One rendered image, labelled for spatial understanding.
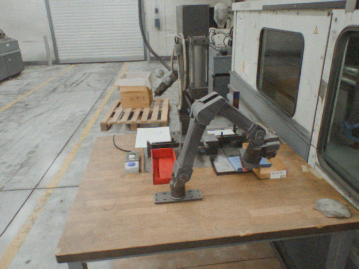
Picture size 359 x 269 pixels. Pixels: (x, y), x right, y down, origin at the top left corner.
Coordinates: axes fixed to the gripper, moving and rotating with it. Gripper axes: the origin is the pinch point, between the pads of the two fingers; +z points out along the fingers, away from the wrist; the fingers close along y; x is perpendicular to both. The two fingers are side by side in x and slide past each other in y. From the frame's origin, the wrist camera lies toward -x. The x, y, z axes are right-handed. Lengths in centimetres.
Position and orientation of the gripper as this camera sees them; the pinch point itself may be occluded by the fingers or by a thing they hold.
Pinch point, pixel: (244, 168)
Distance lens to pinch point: 137.9
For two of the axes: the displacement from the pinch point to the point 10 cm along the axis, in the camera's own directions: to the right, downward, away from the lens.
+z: -0.7, 6.1, 7.9
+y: -1.6, -7.9, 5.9
